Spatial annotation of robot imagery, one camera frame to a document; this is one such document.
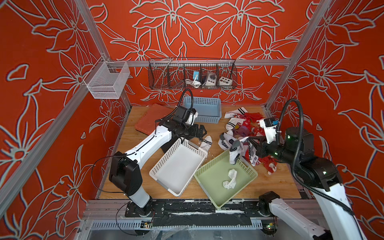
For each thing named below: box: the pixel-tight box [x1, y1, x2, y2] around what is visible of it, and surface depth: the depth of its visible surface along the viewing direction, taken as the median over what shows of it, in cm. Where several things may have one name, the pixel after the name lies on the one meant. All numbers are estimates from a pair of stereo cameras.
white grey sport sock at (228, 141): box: [218, 132, 241, 152], surface depth 97 cm
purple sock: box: [232, 125, 250, 137], surface depth 101 cm
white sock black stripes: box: [199, 135, 213, 153], surface depth 99 cm
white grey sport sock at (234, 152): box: [229, 140, 241, 165], surface depth 72 cm
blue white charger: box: [193, 71, 200, 80], surface depth 85 cm
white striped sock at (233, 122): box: [225, 117, 246, 131], surface depth 105 cm
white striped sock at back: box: [224, 106, 248, 119], surface depth 115 cm
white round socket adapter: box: [205, 72, 217, 87], surface depth 93 cm
